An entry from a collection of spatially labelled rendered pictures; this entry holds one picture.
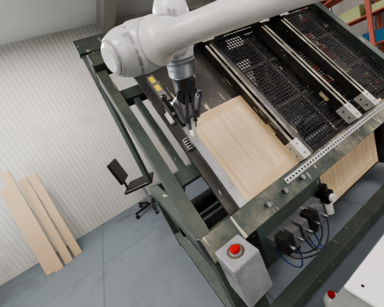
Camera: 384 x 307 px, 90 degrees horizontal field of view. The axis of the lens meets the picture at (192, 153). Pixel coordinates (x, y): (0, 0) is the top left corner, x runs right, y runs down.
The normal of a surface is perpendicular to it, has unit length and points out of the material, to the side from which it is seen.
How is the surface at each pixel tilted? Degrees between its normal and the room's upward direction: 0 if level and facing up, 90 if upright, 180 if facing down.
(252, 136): 57
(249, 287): 90
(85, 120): 90
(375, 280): 1
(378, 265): 1
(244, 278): 90
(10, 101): 90
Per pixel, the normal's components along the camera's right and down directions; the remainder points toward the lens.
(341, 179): 0.42, 0.09
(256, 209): 0.14, -0.40
